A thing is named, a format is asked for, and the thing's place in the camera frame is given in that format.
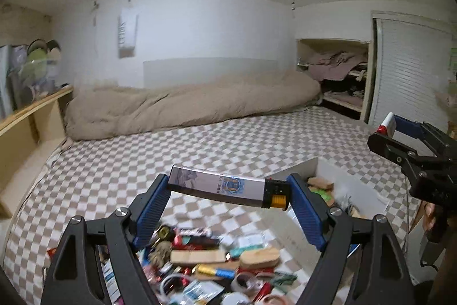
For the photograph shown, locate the green clothespin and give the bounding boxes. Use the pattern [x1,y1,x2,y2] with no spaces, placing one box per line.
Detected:
[273,273,298,286]

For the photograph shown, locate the open closet shelf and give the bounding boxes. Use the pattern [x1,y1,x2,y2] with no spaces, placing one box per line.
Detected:
[296,38,374,121]

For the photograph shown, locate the braided rope knot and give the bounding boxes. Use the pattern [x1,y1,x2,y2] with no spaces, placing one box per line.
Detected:
[148,241,174,261]

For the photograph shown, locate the blue white snack packet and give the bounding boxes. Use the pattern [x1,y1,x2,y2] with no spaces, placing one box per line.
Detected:
[182,282,224,305]

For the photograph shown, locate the white storage box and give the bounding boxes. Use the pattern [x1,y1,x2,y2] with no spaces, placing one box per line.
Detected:
[262,157,391,257]

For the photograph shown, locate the checkered bed sheet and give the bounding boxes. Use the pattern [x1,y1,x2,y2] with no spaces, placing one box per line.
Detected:
[0,107,429,305]

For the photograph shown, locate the long wooden block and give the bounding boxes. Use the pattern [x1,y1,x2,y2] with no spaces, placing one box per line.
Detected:
[171,250,226,264]

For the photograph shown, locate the beige duvet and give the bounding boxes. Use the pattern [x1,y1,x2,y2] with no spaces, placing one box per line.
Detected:
[64,69,322,141]

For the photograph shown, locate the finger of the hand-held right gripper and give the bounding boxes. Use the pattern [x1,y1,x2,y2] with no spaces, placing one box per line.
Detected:
[368,133,420,166]
[393,115,457,157]

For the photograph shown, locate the white round disc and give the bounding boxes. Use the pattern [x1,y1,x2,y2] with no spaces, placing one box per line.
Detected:
[223,292,250,305]

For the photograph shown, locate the white hanging wall sign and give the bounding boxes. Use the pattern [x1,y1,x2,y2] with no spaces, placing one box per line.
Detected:
[117,8,140,59]

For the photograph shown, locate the person's right hand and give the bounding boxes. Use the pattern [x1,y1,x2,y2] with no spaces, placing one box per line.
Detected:
[423,202,437,230]

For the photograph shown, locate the small red white item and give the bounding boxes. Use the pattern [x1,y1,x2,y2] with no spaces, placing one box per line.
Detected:
[376,114,398,136]

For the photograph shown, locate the stack of hats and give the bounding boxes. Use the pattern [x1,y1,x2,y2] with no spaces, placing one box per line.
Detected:
[21,39,61,95]

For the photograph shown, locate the black red long box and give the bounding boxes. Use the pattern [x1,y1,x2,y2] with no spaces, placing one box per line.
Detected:
[175,235,220,250]

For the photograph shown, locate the gold and blue tube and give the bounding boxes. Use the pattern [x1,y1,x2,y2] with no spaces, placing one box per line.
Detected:
[196,264,239,279]

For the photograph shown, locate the pile of pink clothes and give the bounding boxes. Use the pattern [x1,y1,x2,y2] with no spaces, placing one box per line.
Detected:
[307,51,368,82]

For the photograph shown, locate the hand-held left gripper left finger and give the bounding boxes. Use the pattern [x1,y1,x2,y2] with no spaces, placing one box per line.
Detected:
[40,174,171,305]

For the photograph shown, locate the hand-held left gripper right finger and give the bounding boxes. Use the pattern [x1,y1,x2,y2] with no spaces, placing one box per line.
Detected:
[286,174,416,305]

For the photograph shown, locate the white sliding door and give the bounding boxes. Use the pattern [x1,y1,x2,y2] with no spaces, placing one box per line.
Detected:
[368,14,454,137]

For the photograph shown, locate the silver patterned lighter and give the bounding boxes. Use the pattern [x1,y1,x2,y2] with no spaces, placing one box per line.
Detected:
[168,165,289,210]

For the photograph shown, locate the wooden side shelf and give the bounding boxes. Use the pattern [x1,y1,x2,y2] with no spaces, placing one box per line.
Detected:
[0,85,74,218]

